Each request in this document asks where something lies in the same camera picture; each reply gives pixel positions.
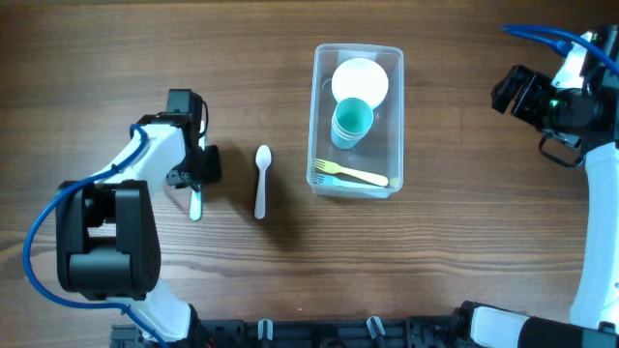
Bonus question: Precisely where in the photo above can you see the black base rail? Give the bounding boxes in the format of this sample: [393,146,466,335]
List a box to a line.
[110,313,465,348]

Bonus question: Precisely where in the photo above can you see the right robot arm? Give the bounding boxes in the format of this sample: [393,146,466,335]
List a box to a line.
[447,24,618,347]

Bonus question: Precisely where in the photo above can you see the left blue cable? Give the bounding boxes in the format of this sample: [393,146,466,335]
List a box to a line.
[21,123,168,348]

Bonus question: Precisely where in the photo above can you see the white pink bowl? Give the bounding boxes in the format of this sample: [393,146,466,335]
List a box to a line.
[332,58,389,109]

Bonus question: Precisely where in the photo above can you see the clear plastic container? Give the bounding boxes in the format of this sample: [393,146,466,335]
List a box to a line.
[307,43,404,198]

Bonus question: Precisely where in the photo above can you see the mint green fork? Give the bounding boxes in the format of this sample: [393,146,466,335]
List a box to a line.
[190,190,202,221]

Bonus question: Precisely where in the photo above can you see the white spoon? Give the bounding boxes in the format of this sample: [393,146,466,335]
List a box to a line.
[254,145,272,219]

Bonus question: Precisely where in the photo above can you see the green cup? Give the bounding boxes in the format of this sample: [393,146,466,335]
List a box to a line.
[333,98,374,133]

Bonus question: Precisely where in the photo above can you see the light blue fork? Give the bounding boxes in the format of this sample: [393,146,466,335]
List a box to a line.
[310,173,378,189]

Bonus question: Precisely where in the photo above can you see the pink cup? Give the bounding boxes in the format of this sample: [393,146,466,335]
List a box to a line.
[331,119,368,142]

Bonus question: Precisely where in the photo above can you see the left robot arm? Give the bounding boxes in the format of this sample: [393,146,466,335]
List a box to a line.
[55,89,221,347]

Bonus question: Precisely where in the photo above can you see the yellow fork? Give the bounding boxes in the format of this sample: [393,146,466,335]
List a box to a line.
[312,159,389,187]

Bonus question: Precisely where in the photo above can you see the blue cup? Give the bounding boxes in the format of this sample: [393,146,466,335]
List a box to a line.
[331,137,363,150]

